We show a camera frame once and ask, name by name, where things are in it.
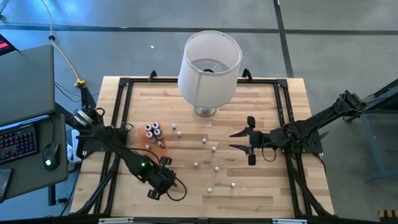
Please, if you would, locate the dark tablet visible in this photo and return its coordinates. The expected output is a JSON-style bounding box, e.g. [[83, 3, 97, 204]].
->
[[0, 168, 14, 203]]

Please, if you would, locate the yellow cable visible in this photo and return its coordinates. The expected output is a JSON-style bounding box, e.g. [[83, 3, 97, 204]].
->
[[40, 0, 86, 88]]

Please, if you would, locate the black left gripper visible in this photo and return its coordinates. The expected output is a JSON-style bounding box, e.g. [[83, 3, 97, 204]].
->
[[146, 156, 177, 201]]

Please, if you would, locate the black computer mouse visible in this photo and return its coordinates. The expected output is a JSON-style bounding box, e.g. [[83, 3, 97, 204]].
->
[[42, 142, 60, 171]]

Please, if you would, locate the blue-grey metal stand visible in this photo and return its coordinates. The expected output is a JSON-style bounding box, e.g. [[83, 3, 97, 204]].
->
[[341, 77, 398, 184]]

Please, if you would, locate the silver metal bracket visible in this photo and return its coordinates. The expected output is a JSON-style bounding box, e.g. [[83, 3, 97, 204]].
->
[[272, 218, 308, 224], [98, 217, 135, 224]]

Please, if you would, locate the black device red light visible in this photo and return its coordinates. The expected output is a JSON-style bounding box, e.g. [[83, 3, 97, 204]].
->
[[0, 33, 18, 57]]

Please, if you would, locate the grey desk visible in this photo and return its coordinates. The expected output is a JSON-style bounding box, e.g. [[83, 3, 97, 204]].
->
[[0, 112, 70, 202]]

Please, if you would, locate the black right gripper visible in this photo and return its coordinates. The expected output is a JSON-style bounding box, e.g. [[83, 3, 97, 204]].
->
[[229, 116, 271, 166]]

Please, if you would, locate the white shade silver table lamp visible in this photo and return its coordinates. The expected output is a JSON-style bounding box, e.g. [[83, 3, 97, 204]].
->
[[177, 30, 243, 118]]

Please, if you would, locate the backlit black keyboard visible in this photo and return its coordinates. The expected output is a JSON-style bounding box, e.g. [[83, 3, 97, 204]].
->
[[0, 123, 39, 165]]

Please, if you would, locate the wooden block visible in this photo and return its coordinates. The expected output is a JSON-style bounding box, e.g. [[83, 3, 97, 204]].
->
[[377, 210, 398, 220]]

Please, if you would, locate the orange plastic tray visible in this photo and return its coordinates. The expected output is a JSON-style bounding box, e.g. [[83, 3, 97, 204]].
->
[[136, 122, 169, 158]]

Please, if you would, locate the black aluminium table frame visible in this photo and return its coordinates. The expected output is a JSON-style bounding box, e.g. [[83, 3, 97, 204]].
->
[[73, 77, 332, 218]]

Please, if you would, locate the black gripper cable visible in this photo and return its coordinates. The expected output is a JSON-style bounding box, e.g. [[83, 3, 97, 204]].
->
[[166, 175, 188, 202]]

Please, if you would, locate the grey laptop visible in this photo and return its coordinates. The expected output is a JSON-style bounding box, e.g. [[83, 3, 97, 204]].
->
[[0, 44, 57, 128]]

